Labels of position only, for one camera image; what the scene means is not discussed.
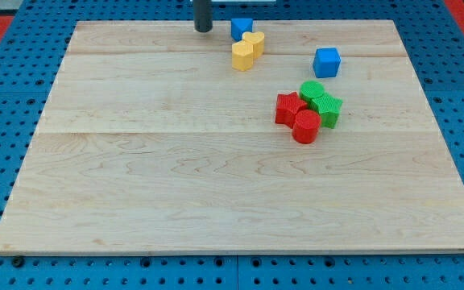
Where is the yellow heart block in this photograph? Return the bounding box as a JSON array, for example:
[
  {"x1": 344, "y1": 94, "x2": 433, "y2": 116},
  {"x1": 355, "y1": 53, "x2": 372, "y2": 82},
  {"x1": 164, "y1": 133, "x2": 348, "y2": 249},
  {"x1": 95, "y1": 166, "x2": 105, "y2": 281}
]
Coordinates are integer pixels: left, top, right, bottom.
[{"x1": 242, "y1": 31, "x2": 265, "y2": 60}]

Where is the blue triangle block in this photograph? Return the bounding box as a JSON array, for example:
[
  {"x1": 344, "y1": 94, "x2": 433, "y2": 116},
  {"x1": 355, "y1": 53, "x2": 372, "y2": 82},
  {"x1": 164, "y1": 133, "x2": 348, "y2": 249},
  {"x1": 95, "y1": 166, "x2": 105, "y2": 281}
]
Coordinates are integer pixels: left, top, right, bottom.
[{"x1": 230, "y1": 18, "x2": 253, "y2": 41}]

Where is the red star block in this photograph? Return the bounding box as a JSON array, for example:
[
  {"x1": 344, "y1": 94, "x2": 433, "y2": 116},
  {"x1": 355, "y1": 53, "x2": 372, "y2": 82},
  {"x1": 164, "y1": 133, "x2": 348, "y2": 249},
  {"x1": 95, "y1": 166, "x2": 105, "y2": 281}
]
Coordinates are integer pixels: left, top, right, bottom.
[{"x1": 275, "y1": 92, "x2": 308, "y2": 128}]

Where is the red cylinder block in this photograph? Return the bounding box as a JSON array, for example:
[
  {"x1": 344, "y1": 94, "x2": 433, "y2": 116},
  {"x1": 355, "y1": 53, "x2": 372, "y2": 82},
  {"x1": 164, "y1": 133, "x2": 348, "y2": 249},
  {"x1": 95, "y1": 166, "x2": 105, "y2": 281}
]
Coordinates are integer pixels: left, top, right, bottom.
[{"x1": 292, "y1": 110, "x2": 321, "y2": 144}]

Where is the light wooden board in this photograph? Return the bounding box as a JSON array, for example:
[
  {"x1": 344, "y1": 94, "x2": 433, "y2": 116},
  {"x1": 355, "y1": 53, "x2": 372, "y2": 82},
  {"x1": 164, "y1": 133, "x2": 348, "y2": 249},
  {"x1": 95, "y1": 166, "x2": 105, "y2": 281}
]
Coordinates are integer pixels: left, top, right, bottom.
[{"x1": 0, "y1": 20, "x2": 464, "y2": 256}]

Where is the yellow pentagon block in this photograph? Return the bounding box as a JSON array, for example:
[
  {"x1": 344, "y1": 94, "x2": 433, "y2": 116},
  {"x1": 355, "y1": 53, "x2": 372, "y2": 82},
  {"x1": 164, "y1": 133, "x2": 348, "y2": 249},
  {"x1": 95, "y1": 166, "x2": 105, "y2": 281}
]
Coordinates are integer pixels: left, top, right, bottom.
[{"x1": 232, "y1": 40, "x2": 254, "y2": 71}]

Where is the green cylinder block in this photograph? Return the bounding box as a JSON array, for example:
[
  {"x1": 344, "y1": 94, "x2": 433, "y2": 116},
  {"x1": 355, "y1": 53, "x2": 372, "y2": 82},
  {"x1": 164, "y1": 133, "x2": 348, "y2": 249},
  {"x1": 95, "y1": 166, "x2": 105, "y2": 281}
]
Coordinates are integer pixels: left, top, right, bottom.
[{"x1": 299, "y1": 81, "x2": 325, "y2": 102}]

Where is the green star block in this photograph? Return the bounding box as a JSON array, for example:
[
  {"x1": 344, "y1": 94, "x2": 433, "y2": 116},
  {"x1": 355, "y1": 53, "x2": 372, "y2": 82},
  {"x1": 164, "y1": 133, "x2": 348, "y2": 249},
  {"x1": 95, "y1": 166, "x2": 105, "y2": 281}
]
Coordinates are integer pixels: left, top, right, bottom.
[{"x1": 309, "y1": 93, "x2": 343, "y2": 129}]

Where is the blue cube block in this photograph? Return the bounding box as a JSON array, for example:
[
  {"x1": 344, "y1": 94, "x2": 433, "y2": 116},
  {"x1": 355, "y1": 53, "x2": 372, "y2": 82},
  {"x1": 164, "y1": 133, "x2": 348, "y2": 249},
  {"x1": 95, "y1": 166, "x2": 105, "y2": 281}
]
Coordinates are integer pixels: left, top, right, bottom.
[{"x1": 313, "y1": 48, "x2": 341, "y2": 78}]

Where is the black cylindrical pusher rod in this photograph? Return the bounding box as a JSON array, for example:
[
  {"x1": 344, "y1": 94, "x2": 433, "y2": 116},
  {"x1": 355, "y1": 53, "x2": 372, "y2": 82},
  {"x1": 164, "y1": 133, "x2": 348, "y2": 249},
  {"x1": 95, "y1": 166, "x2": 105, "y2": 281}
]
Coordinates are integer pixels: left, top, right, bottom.
[{"x1": 193, "y1": 0, "x2": 213, "y2": 33}]

